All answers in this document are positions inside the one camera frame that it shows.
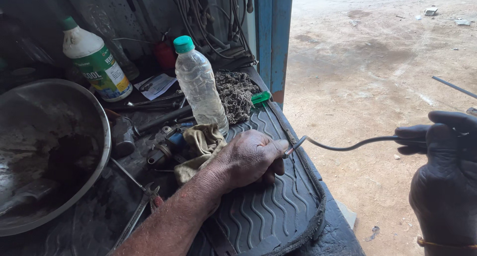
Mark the red canister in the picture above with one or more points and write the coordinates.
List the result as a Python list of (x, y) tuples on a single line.
[(164, 54)]

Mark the thin metal rod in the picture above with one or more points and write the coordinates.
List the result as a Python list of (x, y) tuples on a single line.
[(454, 87)]

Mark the white bottle with green label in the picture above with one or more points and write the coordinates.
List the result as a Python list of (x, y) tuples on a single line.
[(97, 64)]

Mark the person's right fingers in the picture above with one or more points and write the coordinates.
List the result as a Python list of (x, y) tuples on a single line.
[(411, 133)]

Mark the clear plastic bottle green cap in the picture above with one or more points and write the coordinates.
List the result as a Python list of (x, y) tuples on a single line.
[(199, 86)]

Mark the steel open-end wrench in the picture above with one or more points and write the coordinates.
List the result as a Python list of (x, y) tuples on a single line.
[(134, 215)]

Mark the white paper leaflet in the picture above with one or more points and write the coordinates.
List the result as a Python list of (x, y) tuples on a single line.
[(156, 85)]

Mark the grey stone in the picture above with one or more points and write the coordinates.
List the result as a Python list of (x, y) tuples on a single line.
[(462, 22), (430, 11)]

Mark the orange thread wristband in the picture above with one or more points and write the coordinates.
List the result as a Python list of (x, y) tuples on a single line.
[(443, 244)]

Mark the person's left hand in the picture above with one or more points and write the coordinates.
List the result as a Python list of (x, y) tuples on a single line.
[(248, 157)]

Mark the blue metal door frame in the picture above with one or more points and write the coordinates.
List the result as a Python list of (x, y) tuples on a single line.
[(274, 40)]

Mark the small metal piece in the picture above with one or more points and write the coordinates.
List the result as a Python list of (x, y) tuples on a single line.
[(472, 111)]

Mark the large steel bowl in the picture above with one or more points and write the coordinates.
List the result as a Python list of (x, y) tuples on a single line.
[(44, 151)]

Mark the person's right hand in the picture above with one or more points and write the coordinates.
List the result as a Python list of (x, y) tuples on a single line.
[(447, 181)]

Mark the blue and metal part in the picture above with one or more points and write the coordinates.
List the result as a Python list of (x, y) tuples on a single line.
[(175, 138)]

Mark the long steel tools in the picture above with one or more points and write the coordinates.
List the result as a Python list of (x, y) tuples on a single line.
[(156, 103)]

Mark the beige dirty cloth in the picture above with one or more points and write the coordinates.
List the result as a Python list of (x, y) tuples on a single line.
[(199, 144)]

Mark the black ribbed rubber mat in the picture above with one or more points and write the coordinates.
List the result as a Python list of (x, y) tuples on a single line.
[(268, 207)]

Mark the grey cotton waste wad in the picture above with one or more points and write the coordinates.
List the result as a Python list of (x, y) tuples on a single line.
[(236, 94)]

